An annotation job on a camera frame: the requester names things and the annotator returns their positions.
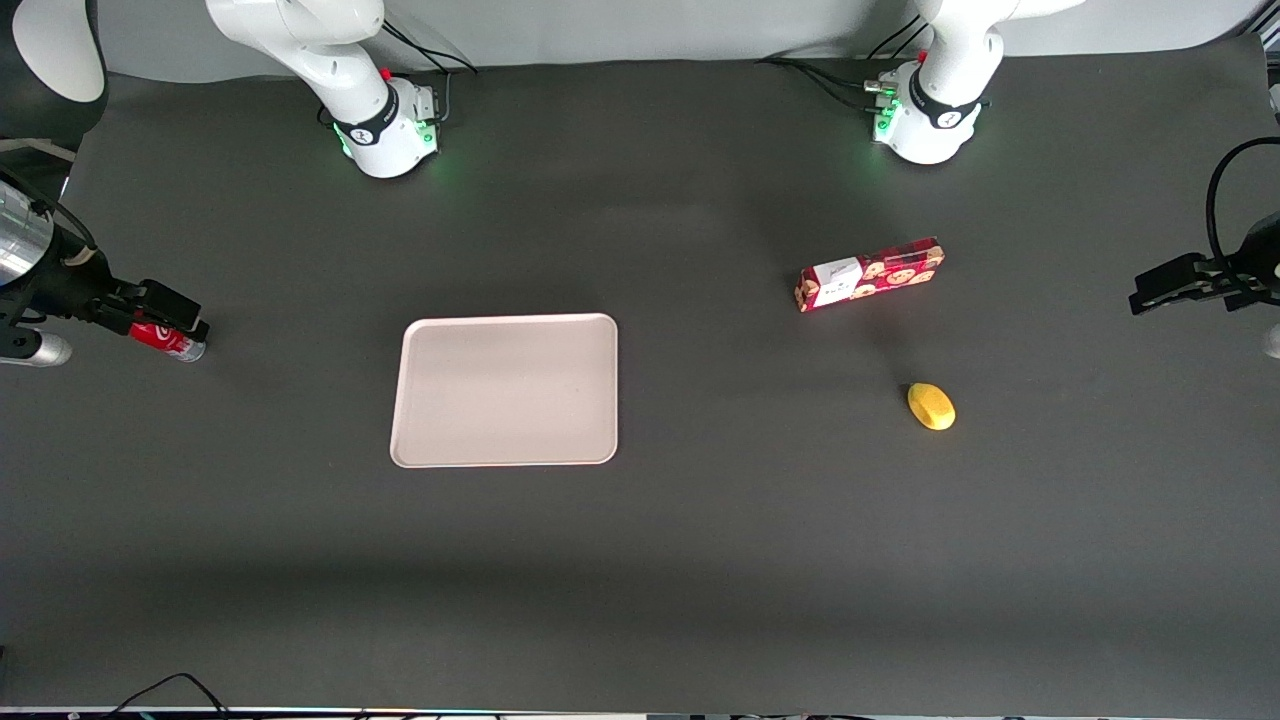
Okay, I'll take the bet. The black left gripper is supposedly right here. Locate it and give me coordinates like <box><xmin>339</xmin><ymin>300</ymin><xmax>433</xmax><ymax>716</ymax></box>
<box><xmin>1129</xmin><ymin>213</ymin><xmax>1280</xmax><ymax>317</ymax></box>

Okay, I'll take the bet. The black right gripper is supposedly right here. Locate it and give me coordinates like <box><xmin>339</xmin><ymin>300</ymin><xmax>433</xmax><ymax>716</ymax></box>
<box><xmin>0</xmin><ymin>228</ymin><xmax>211</xmax><ymax>341</ymax></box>

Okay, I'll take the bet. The red coke bottle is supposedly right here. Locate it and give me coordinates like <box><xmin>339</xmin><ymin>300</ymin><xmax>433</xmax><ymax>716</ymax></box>
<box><xmin>128</xmin><ymin>320</ymin><xmax>208</xmax><ymax>364</ymax></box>

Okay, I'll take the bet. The beige rectangular tray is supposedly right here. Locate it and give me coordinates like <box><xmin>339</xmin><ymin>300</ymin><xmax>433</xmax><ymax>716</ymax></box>
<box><xmin>389</xmin><ymin>313</ymin><xmax>620</xmax><ymax>469</ymax></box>

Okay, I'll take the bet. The yellow lemon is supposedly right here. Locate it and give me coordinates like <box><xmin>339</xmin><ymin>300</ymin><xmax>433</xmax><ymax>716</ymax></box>
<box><xmin>907</xmin><ymin>381</ymin><xmax>957</xmax><ymax>432</ymax></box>

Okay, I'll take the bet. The red cookie box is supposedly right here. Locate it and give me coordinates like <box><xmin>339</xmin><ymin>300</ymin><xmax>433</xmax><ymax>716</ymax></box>
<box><xmin>795</xmin><ymin>236</ymin><xmax>946</xmax><ymax>314</ymax></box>

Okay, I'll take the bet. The gray table mat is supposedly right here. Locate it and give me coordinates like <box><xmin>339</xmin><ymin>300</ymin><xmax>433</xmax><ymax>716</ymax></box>
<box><xmin>0</xmin><ymin>35</ymin><xmax>1280</xmax><ymax>717</ymax></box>

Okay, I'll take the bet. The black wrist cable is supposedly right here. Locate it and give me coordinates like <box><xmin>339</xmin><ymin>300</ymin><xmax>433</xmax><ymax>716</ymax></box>
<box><xmin>0</xmin><ymin>165</ymin><xmax>98</xmax><ymax>253</ymax></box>
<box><xmin>1204</xmin><ymin>136</ymin><xmax>1280</xmax><ymax>263</ymax></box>

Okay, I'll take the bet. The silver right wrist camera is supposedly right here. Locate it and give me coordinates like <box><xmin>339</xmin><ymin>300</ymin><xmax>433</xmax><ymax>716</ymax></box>
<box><xmin>0</xmin><ymin>330</ymin><xmax>74</xmax><ymax>368</ymax></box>

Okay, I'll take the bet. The thin black cable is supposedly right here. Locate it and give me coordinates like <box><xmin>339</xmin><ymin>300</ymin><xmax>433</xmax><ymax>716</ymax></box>
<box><xmin>103</xmin><ymin>672</ymin><xmax>233</xmax><ymax>720</ymax></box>

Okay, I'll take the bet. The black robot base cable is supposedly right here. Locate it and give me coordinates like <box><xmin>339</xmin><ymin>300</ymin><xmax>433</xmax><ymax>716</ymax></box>
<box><xmin>757</xmin><ymin>56</ymin><xmax>886</xmax><ymax>111</ymax></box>
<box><xmin>866</xmin><ymin>14</ymin><xmax>925</xmax><ymax>63</ymax></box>
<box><xmin>380</xmin><ymin>20</ymin><xmax>480</xmax><ymax>75</ymax></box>

